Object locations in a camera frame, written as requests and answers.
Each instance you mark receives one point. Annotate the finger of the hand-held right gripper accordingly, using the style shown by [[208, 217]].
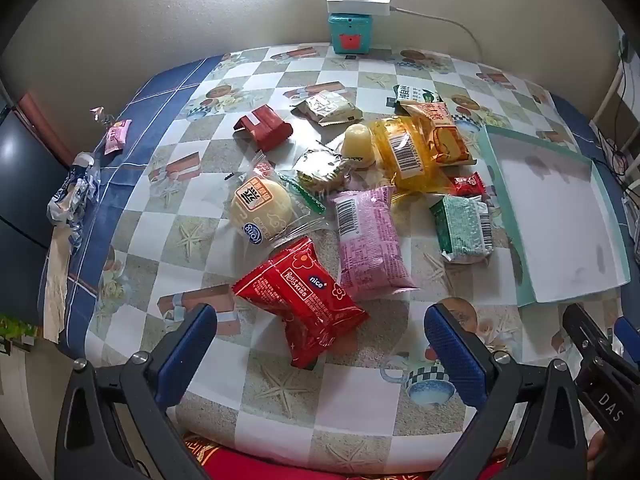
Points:
[[597, 385], [627, 335]]

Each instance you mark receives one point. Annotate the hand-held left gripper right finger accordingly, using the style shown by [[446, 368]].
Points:
[[452, 355]]

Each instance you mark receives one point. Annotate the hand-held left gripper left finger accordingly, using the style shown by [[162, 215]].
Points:
[[187, 350]]

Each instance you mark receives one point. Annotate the red flower-print snack packet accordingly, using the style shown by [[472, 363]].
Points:
[[300, 300]]

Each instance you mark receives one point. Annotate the teal-edged white tray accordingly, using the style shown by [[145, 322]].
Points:
[[555, 220]]

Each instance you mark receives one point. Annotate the round steamed cake clear packet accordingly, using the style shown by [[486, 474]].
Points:
[[260, 205]]

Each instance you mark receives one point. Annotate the yellow transparent bread packet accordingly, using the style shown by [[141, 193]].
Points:
[[405, 155]]

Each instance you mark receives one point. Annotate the checkered printed tablecloth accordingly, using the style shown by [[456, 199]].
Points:
[[150, 240]]

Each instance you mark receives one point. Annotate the red cloth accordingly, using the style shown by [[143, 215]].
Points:
[[240, 465]]

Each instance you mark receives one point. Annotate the green and white biscuit packet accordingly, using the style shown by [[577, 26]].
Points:
[[462, 227]]

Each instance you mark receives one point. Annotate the beige paper sheet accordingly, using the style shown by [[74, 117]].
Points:
[[55, 285]]

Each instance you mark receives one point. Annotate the small red candy packet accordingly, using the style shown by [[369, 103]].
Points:
[[470, 185]]

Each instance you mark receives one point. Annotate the green printed box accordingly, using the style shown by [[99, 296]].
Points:
[[15, 330]]

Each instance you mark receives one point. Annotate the crumpled blue and white bag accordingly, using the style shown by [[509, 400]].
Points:
[[75, 190]]

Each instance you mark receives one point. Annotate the orange cake packet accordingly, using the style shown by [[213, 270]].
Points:
[[450, 145]]

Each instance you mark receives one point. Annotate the round cookie packet green stripe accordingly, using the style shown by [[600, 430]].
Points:
[[317, 172]]

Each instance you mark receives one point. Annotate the small pink snack packet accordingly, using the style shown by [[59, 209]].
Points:
[[117, 136]]

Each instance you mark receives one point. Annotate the dark cabinet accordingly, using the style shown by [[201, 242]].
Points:
[[25, 185]]

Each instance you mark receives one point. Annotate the yellow jelly cup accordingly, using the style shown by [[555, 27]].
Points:
[[357, 142]]

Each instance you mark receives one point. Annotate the dark red snack packet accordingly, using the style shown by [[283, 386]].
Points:
[[265, 127]]

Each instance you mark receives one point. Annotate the white metal rack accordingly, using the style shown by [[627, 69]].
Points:
[[607, 95]]

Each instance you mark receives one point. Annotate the beige snack packet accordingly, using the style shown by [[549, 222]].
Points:
[[330, 107]]

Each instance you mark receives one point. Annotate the teal box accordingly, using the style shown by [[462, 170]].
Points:
[[350, 30]]

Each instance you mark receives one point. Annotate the white power strip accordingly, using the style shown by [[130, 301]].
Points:
[[360, 6]]

